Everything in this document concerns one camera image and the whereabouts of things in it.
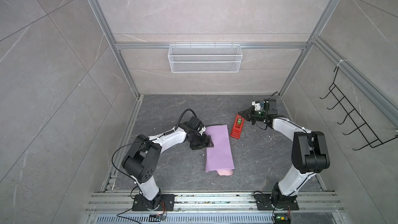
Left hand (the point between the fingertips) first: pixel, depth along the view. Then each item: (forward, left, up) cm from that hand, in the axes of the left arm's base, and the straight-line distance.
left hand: (208, 144), depth 87 cm
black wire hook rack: (-13, -63, +28) cm, 70 cm away
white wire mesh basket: (+50, 0, +24) cm, 55 cm away
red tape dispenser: (+12, -19, -2) cm, 23 cm away
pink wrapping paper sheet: (-9, -5, +1) cm, 10 cm away
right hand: (+16, -19, +9) cm, 26 cm away
